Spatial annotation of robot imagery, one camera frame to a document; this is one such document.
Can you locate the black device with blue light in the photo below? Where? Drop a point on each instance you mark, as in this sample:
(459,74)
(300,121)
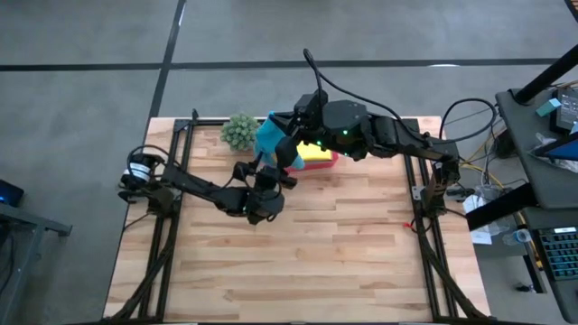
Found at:
(11,194)

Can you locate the black slanted pole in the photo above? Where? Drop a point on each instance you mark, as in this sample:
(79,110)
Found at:
(542,79)

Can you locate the green artificial potted plant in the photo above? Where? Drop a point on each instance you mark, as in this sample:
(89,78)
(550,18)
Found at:
(239,132)

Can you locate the grey metal desk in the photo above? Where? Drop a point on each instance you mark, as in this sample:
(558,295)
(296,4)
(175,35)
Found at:
(27,216)

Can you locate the pink plastic bin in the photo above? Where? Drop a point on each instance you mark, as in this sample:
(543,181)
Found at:
(316,164)

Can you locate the blue microfiber towel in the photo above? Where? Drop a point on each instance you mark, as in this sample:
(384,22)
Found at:
(271,135)

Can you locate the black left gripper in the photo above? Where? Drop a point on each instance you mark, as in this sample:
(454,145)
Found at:
(264,194)

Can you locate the black aluminium table frame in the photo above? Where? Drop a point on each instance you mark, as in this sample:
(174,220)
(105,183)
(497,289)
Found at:
(180,180)

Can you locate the black tablet device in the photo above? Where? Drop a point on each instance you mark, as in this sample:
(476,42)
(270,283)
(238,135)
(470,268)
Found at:
(568,113)

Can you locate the white crumpled paper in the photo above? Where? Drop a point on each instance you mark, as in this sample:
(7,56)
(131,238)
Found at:
(474,203)

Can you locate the black keyboard desk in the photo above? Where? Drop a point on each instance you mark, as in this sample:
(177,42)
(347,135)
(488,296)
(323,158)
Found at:
(542,216)

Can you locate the black side desk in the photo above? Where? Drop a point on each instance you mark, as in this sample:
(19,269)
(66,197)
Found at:
(519,135)

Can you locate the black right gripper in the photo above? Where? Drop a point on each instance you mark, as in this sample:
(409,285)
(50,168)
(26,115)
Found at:
(334,126)

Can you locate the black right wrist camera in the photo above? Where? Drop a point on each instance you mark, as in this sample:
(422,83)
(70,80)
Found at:
(310,104)

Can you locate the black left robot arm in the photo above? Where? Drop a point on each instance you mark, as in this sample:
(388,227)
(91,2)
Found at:
(194,187)

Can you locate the teal block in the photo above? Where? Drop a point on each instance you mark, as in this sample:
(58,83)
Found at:
(547,107)

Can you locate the laptop with blue screen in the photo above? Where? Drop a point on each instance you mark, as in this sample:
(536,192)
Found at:
(564,151)

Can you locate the clear plastic bottle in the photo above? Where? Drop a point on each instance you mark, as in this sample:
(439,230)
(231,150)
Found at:
(519,236)

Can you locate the blue-keyed keyboard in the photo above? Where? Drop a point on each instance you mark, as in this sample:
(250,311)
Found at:
(560,255)

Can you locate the yellow microfiber towel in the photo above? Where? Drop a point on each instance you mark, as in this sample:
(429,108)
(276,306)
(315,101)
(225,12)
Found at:
(314,151)

